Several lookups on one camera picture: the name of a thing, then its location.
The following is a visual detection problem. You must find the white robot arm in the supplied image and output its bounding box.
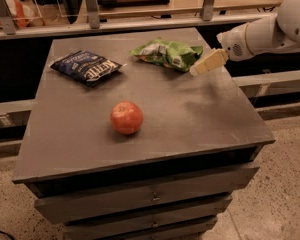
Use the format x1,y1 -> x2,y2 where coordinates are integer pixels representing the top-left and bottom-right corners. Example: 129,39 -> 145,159
189,0 -> 300,76

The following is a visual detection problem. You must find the black cable on floor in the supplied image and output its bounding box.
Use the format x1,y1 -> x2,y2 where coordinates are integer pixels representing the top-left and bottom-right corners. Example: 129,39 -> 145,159
0,229 -> 16,240

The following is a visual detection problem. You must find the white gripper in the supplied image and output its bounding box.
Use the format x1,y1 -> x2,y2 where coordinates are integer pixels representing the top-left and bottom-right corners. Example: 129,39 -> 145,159
189,23 -> 253,76

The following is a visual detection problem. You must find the grey metal railing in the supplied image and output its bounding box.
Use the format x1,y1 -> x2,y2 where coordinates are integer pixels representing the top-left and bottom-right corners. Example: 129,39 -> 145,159
0,0 -> 282,40

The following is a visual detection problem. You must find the green rice chip bag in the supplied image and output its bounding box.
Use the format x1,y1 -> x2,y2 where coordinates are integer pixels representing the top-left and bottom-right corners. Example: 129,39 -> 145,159
130,38 -> 203,72

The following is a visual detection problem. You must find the blue Kettle chip bag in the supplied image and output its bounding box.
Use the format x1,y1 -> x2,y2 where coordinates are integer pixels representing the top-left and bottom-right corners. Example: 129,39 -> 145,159
49,50 -> 122,87

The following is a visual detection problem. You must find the grey drawer cabinet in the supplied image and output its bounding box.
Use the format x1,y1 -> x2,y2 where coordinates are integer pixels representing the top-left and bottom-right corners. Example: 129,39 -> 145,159
13,32 -> 274,240

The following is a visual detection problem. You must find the orange white plastic bag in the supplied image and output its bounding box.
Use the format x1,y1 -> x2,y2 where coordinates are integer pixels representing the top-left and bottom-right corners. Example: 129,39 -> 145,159
0,0 -> 45,28

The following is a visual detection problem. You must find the red apple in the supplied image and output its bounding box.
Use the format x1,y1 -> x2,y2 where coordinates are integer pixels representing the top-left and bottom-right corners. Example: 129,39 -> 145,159
110,101 -> 143,135

